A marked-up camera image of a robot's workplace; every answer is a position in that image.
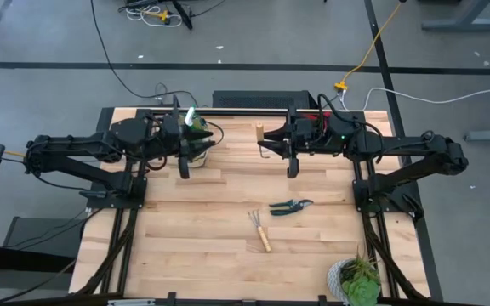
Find black aluminium rig frame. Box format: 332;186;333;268
68;105;444;306

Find silver metal bracket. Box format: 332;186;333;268
106;297;157;306

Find green pruning shears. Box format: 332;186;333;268
269;198;315;217

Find yellow extension cord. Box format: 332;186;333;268
333;2;404;93

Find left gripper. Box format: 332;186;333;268
156;113;216;179

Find grey desk leg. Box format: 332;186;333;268
421;0;490;32

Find green spray bottle white head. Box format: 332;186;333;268
184;105;208;133

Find black computer case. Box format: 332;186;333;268
211;89;320;111

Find black stand leg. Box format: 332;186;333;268
170;0;194;31

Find black floor cable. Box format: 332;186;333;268
89;0;200;108

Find white floor cable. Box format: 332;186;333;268
340;80;490;112

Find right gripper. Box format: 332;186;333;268
258;105;331;179

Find three-prong rake wooden handle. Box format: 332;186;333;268
248;209;273;253

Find succulent plant white patterned pot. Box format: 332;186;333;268
326;248;383;306

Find wooden-handled metal hook weeder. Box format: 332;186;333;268
255;122;271;160

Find black red gardening glove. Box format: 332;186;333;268
302;111;330;131

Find tangled white yellow cable bundle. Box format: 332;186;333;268
119;0;186;31

